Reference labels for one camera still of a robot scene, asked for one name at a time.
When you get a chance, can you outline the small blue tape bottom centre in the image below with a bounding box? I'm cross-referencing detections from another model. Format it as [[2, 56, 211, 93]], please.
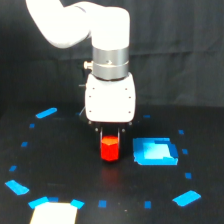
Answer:
[[98, 200, 107, 208]]

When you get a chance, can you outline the long blue tape left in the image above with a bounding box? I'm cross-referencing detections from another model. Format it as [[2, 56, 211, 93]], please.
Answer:
[[5, 180, 29, 195]]

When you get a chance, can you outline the black curtain backdrop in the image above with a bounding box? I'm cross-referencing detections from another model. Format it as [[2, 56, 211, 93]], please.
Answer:
[[0, 0, 224, 107]]

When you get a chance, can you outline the long blue tape top-left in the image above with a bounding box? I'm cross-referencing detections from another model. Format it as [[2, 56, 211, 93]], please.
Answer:
[[36, 108, 57, 119]]

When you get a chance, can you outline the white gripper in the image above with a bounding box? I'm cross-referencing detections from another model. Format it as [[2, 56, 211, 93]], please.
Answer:
[[85, 73, 136, 157]]

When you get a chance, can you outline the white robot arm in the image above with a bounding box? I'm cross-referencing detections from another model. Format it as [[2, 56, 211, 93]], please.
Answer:
[[25, 0, 136, 161]]

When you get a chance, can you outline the small blue tape right middle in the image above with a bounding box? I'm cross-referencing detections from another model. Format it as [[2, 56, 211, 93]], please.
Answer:
[[182, 149, 188, 155]]

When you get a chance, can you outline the small blue tape right lower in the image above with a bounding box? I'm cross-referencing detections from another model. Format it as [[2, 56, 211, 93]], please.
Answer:
[[185, 173, 192, 179]]

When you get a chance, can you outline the blue tape piece near paper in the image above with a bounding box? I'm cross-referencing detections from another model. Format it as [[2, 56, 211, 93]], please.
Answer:
[[71, 199, 84, 209]]

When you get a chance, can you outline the long blue tape bottom-left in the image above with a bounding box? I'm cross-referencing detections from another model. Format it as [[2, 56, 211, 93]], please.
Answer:
[[28, 196, 49, 209]]

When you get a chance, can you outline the white paper sheet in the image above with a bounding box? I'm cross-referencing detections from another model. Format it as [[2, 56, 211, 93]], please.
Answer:
[[30, 202, 77, 224]]

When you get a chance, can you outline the red hexagonal block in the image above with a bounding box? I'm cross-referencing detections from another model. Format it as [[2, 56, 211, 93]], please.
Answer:
[[101, 136, 119, 162]]

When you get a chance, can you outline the small blue tape bottom right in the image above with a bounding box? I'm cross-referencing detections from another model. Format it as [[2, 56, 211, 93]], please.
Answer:
[[144, 201, 151, 209]]

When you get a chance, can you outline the long blue tape bottom-right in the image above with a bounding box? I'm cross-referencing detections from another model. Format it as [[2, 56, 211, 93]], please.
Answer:
[[173, 190, 201, 207]]

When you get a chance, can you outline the small blue tape left lower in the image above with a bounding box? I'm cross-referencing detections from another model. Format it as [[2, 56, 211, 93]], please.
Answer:
[[9, 165, 17, 172]]

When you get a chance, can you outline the small blue tape left middle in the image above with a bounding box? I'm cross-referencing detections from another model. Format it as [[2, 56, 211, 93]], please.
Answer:
[[21, 142, 28, 147]]

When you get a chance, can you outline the small blue tape right upper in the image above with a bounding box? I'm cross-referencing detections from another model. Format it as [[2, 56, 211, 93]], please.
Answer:
[[178, 130, 184, 135]]

